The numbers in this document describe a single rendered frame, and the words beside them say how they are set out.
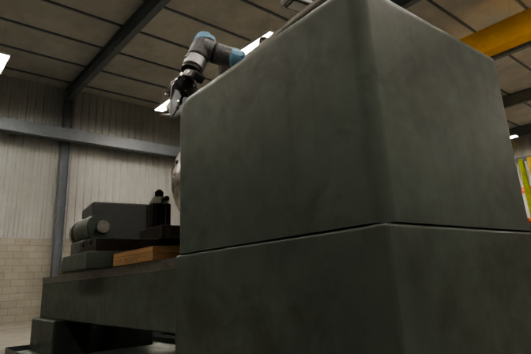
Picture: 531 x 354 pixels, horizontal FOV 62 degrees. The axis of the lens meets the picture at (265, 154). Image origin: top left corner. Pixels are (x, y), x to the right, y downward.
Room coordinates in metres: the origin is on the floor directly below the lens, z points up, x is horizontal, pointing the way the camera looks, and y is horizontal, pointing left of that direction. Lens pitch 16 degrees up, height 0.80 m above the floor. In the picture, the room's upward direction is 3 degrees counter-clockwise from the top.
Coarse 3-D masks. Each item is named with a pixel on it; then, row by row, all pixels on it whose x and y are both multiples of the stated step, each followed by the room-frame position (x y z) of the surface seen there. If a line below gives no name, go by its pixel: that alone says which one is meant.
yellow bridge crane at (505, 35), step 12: (528, 12) 8.98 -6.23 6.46; (492, 24) 9.58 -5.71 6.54; (504, 24) 9.39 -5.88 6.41; (516, 24) 9.20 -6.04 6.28; (528, 24) 9.03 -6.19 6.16; (468, 36) 10.05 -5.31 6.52; (480, 36) 9.82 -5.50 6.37; (492, 36) 9.62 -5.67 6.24; (504, 36) 9.43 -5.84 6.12; (516, 36) 9.25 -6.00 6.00; (528, 36) 9.19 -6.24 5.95; (480, 48) 9.87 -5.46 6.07; (492, 48) 9.68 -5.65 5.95; (504, 48) 9.71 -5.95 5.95
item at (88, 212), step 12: (96, 204) 5.92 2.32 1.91; (108, 204) 6.00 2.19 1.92; (120, 204) 6.09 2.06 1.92; (132, 204) 6.18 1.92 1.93; (144, 204) 6.28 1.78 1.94; (84, 216) 6.39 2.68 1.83; (120, 216) 6.09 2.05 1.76; (132, 216) 6.18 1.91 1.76; (144, 216) 6.27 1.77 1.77; (120, 228) 6.10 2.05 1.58; (132, 228) 6.18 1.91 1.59; (144, 228) 6.27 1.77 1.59; (156, 336) 5.98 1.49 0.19; (168, 336) 6.06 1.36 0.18
